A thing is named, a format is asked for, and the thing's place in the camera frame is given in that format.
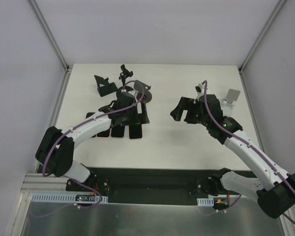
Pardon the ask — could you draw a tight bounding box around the right white cable duct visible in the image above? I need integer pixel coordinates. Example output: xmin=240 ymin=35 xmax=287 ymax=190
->
xmin=197 ymin=197 xmax=214 ymax=207

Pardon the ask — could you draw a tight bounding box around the pink-case phone front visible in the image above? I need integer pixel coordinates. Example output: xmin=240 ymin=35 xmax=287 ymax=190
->
xmin=96 ymin=129 xmax=111 ymax=138

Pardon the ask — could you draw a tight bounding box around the white phone stand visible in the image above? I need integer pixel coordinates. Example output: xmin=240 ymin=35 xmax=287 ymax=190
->
xmin=221 ymin=89 xmax=240 ymax=117

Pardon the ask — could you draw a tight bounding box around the brown round-base phone stand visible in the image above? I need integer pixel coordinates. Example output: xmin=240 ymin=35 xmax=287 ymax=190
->
xmin=133 ymin=80 xmax=152 ymax=103

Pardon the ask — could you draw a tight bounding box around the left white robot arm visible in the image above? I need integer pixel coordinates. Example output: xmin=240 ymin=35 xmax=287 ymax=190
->
xmin=35 ymin=92 xmax=147 ymax=191

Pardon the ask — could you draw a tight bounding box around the black phone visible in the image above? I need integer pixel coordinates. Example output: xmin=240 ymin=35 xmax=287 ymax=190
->
xmin=86 ymin=112 xmax=99 ymax=121

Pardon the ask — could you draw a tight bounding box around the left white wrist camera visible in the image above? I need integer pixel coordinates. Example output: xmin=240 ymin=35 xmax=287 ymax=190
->
xmin=122 ymin=90 xmax=138 ymax=100

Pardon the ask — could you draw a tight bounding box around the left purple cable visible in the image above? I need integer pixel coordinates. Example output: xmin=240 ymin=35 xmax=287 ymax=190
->
xmin=42 ymin=80 xmax=145 ymax=209

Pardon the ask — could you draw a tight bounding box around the right aluminium frame post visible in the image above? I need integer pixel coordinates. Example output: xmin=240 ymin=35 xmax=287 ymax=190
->
xmin=238 ymin=0 xmax=288 ymax=74

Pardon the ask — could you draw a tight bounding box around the purple cable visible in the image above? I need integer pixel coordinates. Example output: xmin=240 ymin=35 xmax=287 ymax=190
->
xmin=42 ymin=80 xmax=145 ymax=209
xmin=203 ymin=80 xmax=295 ymax=234

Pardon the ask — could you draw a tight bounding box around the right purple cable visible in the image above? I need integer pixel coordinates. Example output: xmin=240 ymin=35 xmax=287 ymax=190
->
xmin=203 ymin=80 xmax=295 ymax=234

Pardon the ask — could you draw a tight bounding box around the left aluminium frame post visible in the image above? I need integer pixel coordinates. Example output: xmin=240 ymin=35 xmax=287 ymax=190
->
xmin=27 ymin=0 xmax=69 ymax=71

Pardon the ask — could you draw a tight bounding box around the black round-base phone stand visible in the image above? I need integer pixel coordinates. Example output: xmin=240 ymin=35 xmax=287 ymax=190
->
xmin=116 ymin=64 xmax=133 ymax=98

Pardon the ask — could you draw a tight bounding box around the right aluminium table rail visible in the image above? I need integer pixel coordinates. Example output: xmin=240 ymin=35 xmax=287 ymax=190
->
xmin=238 ymin=70 xmax=268 ymax=154

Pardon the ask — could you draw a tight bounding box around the silver-edged phone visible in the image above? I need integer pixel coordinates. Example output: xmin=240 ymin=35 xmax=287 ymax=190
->
xmin=111 ymin=126 xmax=125 ymax=138

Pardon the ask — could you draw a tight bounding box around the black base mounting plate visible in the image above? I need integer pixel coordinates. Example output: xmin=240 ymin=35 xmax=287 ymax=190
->
xmin=38 ymin=164 xmax=244 ymax=206

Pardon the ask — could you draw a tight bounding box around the aluminium frame post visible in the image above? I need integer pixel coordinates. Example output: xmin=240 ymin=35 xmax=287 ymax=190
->
xmin=27 ymin=0 xmax=69 ymax=71
xmin=238 ymin=0 xmax=288 ymax=74

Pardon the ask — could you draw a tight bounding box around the pink-case phone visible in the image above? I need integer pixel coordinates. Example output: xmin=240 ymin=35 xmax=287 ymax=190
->
xmin=96 ymin=129 xmax=111 ymax=138
xmin=128 ymin=124 xmax=143 ymax=140

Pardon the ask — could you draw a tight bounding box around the white cable duct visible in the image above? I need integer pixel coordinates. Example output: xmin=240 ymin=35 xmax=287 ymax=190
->
xmin=31 ymin=193 xmax=108 ymax=204
xmin=197 ymin=197 xmax=214 ymax=207

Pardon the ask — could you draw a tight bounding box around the left white cable duct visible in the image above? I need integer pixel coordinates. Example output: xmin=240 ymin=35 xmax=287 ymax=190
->
xmin=31 ymin=193 xmax=108 ymax=204

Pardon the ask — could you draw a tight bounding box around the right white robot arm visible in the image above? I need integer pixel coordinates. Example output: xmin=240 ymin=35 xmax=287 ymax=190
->
xmin=170 ymin=94 xmax=295 ymax=219

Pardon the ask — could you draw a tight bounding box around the black folding phone stand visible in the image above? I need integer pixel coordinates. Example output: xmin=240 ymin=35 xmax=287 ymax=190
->
xmin=94 ymin=75 xmax=118 ymax=97

